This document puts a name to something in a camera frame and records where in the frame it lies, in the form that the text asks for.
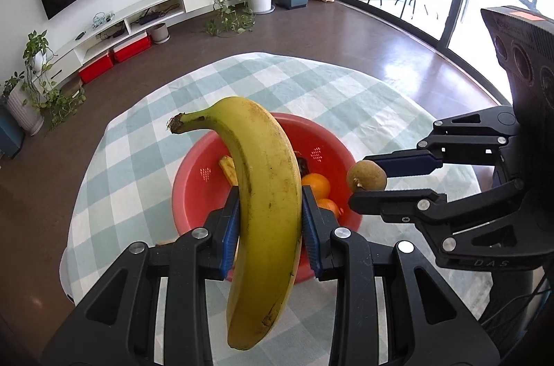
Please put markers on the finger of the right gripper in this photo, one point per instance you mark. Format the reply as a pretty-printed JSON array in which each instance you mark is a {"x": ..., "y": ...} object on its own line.
[
  {"x": 428, "y": 207},
  {"x": 470, "y": 139}
]

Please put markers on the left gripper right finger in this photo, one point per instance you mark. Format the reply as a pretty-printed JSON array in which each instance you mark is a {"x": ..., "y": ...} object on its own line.
[{"x": 427, "y": 323}]

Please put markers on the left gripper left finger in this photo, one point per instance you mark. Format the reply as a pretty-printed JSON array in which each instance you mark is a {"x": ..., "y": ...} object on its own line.
[{"x": 115, "y": 322}]

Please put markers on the brown kiwi fruit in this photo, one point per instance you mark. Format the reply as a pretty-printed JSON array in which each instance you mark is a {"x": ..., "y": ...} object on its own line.
[{"x": 366, "y": 175}]

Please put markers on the yellow banana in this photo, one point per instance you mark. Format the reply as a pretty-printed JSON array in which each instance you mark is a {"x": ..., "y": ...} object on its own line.
[
  {"x": 228, "y": 167},
  {"x": 270, "y": 189}
]

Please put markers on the smooth orange mandarin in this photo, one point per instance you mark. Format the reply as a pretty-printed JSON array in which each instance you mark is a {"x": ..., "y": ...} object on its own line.
[{"x": 328, "y": 204}]

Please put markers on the green checkered tablecloth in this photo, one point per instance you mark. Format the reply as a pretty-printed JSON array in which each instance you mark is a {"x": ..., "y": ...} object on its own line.
[{"x": 125, "y": 195}]

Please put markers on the red plastic colander bowl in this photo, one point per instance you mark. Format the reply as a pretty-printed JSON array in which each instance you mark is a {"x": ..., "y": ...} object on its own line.
[{"x": 201, "y": 187}]

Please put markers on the dark blue left planter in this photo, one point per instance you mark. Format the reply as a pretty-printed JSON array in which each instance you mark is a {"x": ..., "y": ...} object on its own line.
[{"x": 12, "y": 135}]

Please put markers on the white ribbed planter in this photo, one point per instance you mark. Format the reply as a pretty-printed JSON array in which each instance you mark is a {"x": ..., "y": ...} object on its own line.
[{"x": 21, "y": 108}]

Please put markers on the left red storage box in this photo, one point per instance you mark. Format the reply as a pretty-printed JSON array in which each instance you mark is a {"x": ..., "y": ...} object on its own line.
[{"x": 96, "y": 68}]

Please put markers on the red storage box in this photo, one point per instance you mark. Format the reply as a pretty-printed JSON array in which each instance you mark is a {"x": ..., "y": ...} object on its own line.
[
  {"x": 96, "y": 68},
  {"x": 131, "y": 48}
]

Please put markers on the white tv cabinet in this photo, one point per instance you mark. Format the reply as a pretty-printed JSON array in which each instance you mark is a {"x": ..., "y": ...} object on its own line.
[{"x": 122, "y": 27}]

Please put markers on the right red storage box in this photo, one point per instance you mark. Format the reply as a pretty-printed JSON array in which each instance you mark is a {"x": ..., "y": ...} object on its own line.
[{"x": 131, "y": 48}]

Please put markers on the small round grey pot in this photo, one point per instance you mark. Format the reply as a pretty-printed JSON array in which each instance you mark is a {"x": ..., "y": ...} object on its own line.
[{"x": 159, "y": 33}]

